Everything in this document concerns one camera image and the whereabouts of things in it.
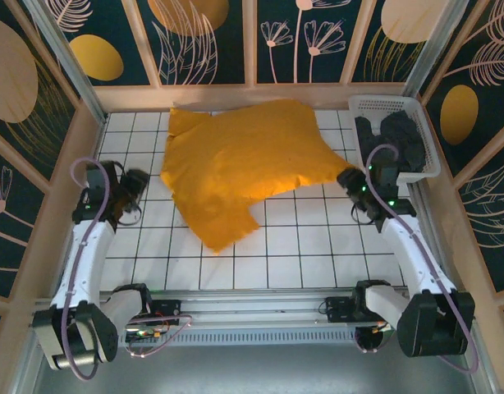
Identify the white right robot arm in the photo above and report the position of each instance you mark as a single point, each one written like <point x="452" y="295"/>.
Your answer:
<point x="408" y="254"/>

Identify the dark grey t-shirt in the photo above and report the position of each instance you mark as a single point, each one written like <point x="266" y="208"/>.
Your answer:
<point x="408" y="139"/>
<point x="365" y="133"/>

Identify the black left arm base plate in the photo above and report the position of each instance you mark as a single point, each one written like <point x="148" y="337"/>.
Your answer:
<point x="168" y="310"/>

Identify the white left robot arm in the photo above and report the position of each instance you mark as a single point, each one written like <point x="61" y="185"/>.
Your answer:
<point x="88" y="254"/>

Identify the aluminium frame post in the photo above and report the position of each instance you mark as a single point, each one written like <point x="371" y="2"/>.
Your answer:
<point x="436" y="45"/>
<point x="67" y="57"/>

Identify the white plastic basket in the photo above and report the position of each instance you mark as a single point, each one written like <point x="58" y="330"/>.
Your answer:
<point x="430" y="135"/>

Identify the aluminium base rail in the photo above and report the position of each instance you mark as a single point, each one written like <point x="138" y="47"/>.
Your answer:
<point x="252" y="305"/>

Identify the orange t-shirt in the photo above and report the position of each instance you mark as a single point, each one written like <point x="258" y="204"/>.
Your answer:
<point x="244" y="156"/>

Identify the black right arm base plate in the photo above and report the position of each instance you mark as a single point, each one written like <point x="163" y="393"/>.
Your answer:
<point x="338" y="310"/>

